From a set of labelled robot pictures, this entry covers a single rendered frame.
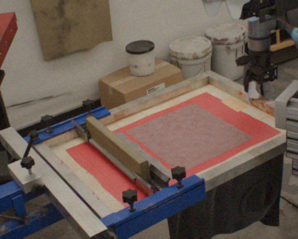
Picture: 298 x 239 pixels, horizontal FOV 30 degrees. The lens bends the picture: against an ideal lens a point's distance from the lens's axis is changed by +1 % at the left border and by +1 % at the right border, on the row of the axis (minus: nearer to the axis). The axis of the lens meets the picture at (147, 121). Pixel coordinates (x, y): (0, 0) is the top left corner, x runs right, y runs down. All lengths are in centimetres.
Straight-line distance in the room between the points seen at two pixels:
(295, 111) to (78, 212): 64
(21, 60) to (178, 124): 196
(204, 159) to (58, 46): 214
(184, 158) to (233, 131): 22
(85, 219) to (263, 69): 84
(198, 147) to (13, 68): 213
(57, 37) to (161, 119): 183
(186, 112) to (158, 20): 220
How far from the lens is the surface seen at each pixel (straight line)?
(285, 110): 157
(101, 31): 392
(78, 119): 202
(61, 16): 373
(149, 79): 386
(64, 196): 158
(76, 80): 398
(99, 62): 403
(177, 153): 183
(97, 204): 161
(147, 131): 197
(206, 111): 206
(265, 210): 201
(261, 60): 195
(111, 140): 175
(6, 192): 166
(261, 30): 191
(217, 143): 187
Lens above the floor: 196
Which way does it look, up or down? 30 degrees down
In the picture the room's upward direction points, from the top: 7 degrees counter-clockwise
